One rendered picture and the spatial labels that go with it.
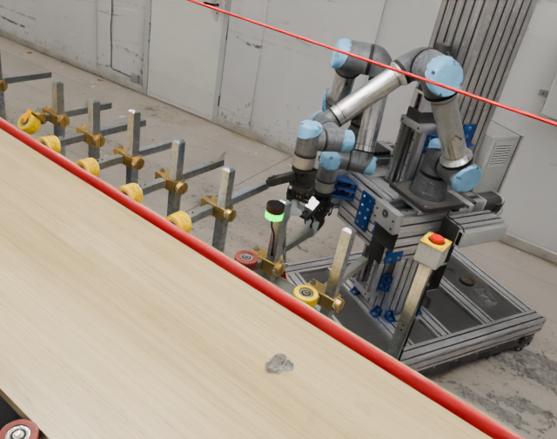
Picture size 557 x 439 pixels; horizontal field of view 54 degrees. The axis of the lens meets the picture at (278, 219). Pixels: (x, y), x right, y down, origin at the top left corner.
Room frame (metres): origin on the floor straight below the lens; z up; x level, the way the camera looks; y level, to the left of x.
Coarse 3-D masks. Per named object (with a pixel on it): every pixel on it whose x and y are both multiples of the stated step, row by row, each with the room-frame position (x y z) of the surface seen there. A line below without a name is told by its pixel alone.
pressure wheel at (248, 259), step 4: (240, 252) 1.54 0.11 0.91; (244, 252) 1.54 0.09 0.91; (248, 252) 1.55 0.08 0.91; (252, 252) 1.55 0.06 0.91; (236, 256) 1.51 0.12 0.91; (240, 256) 1.52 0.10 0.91; (244, 256) 1.52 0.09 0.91; (248, 256) 1.52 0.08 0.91; (252, 256) 1.53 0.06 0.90; (256, 256) 1.53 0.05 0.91; (236, 260) 1.49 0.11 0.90; (240, 260) 1.49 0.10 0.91; (244, 260) 1.49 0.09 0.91; (248, 260) 1.50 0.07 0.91; (252, 260) 1.50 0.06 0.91; (256, 260) 1.51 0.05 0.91; (244, 264) 1.48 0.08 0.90; (248, 264) 1.48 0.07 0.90; (252, 264) 1.49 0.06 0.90; (256, 264) 1.51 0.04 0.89; (252, 268) 1.49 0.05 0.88
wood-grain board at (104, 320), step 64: (0, 192) 1.62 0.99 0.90; (64, 192) 1.70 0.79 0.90; (0, 256) 1.28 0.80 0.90; (64, 256) 1.34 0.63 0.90; (128, 256) 1.40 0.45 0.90; (192, 256) 1.47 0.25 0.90; (0, 320) 1.02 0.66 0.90; (64, 320) 1.07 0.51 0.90; (128, 320) 1.12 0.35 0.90; (192, 320) 1.17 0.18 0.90; (256, 320) 1.22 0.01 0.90; (0, 384) 0.83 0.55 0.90; (64, 384) 0.86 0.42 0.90; (128, 384) 0.90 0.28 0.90; (192, 384) 0.94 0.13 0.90; (256, 384) 0.98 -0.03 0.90; (320, 384) 1.02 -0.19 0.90; (384, 384) 1.07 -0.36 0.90
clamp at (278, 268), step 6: (258, 252) 1.61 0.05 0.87; (264, 252) 1.62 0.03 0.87; (258, 258) 1.59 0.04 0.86; (264, 258) 1.58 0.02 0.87; (264, 264) 1.58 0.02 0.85; (270, 264) 1.56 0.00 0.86; (276, 264) 1.56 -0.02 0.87; (282, 264) 1.57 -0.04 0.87; (264, 270) 1.57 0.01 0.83; (270, 270) 1.56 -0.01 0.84; (276, 270) 1.55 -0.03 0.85; (282, 270) 1.57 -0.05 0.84
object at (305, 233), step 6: (306, 228) 1.86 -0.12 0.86; (294, 234) 1.79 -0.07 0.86; (300, 234) 1.80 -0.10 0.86; (306, 234) 1.82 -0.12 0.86; (312, 234) 1.86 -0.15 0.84; (288, 240) 1.74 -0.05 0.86; (294, 240) 1.75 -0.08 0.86; (300, 240) 1.79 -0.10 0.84; (288, 246) 1.71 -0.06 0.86; (294, 246) 1.75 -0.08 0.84; (282, 252) 1.68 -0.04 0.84; (258, 264) 1.56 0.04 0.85; (252, 270) 1.54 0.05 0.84
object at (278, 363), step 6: (276, 354) 1.09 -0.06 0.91; (282, 354) 1.09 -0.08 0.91; (270, 360) 1.07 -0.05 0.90; (276, 360) 1.06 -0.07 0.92; (282, 360) 1.07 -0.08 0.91; (288, 360) 1.06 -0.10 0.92; (270, 366) 1.04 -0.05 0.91; (276, 366) 1.05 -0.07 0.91; (282, 366) 1.05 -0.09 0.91; (288, 366) 1.06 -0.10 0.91; (270, 372) 1.02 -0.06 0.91; (276, 372) 1.03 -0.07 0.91
